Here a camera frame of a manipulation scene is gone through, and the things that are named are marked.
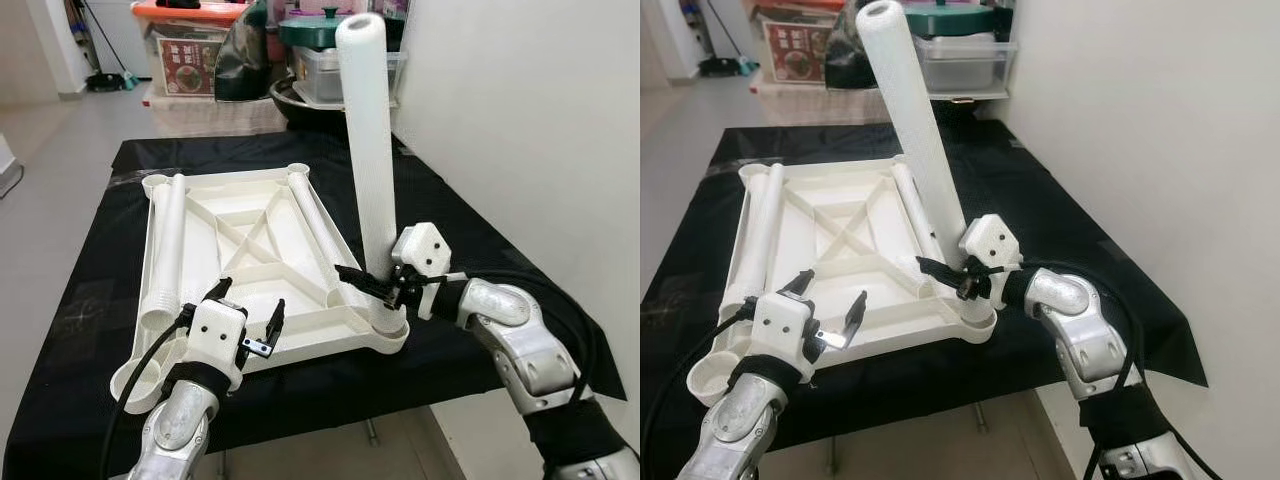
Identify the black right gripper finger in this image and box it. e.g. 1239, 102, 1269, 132
333, 264, 399, 306
915, 256, 976, 293

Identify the white plastic children table top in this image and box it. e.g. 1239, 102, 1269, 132
686, 155, 1001, 406
110, 162, 411, 415

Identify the black tablecloth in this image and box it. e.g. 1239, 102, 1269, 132
640, 125, 1209, 480
3, 130, 629, 479

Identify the black wok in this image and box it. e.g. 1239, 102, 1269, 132
925, 92, 1011, 126
268, 72, 396, 129

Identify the pink checkered tablecloth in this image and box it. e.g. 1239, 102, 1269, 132
140, 85, 291, 136
750, 75, 901, 126

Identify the clear plastic storage box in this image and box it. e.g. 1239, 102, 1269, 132
295, 45, 406, 106
915, 35, 1019, 101

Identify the red printed cardboard box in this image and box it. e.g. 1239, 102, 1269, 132
762, 18, 831, 86
160, 35, 219, 98

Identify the black bag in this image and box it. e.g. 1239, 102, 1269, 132
215, 0, 271, 101
825, 0, 881, 91

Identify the dark green pot lid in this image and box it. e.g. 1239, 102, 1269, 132
905, 0, 1001, 39
278, 8, 346, 49

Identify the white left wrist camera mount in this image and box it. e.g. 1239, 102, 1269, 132
750, 290, 823, 386
183, 297, 251, 396

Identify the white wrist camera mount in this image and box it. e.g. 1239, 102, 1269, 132
183, 297, 251, 396
390, 222, 468, 321
958, 213, 1023, 291
750, 290, 823, 386

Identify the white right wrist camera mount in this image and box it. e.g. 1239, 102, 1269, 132
390, 222, 468, 321
958, 213, 1023, 291

